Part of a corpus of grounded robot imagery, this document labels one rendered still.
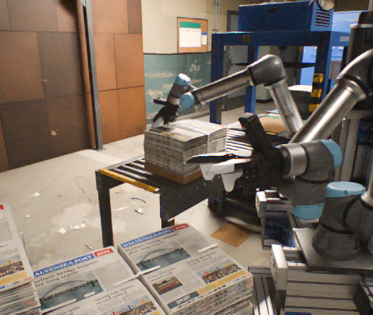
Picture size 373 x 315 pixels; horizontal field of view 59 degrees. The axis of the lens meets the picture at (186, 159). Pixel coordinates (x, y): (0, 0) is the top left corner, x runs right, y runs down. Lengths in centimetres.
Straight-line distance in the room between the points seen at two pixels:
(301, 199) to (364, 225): 27
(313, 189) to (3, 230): 72
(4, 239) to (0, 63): 369
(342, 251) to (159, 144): 98
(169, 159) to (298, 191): 94
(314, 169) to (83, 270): 71
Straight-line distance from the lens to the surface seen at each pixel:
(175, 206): 160
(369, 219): 105
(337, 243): 119
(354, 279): 128
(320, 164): 81
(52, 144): 479
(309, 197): 84
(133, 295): 98
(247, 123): 70
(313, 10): 266
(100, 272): 107
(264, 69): 153
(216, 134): 179
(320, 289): 127
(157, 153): 172
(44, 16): 469
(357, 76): 102
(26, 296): 72
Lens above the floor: 147
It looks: 19 degrees down
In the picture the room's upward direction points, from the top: straight up
